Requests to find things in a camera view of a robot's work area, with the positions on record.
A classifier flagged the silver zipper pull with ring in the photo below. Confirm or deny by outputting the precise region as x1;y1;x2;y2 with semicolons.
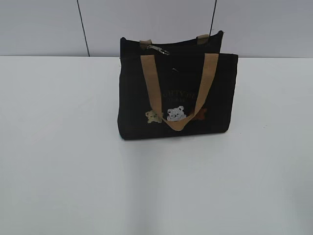
146;45;170;55

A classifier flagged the black canvas tote bag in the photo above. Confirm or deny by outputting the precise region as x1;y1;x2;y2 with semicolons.
117;31;238;140

